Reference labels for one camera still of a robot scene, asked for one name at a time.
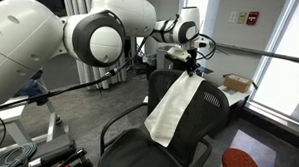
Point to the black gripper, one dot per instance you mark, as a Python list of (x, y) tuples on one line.
[(192, 59)]

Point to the white waffle towel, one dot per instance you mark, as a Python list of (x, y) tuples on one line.
[(168, 110)]

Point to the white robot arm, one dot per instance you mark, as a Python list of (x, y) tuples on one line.
[(24, 39)]

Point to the black mesh office chair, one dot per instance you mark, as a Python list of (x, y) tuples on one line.
[(201, 125)]

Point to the brown cardboard box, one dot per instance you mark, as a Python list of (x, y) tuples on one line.
[(237, 82)]

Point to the white side table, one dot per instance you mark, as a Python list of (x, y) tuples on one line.
[(234, 96)]

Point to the grey metal bar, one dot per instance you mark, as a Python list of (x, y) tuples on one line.
[(264, 52)]

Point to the red fire alarm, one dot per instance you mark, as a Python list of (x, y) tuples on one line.
[(252, 18)]

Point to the black boom pole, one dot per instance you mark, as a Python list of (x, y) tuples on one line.
[(66, 89)]

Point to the black tool with orange grip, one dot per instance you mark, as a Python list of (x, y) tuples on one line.
[(70, 162)]

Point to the black equipment case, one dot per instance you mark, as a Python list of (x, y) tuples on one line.
[(52, 148)]

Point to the blue cloth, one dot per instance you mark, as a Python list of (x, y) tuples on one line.
[(29, 89)]

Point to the white standing desk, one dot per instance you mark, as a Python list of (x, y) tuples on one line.
[(8, 117)]

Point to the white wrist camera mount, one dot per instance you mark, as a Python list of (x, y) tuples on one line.
[(178, 54)]

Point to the white light switch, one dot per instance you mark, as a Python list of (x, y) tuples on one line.
[(232, 16)]

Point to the beige wall thermostat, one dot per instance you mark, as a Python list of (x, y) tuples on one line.
[(242, 17)]

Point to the window with white frame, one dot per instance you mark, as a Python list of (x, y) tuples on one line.
[(287, 65)]

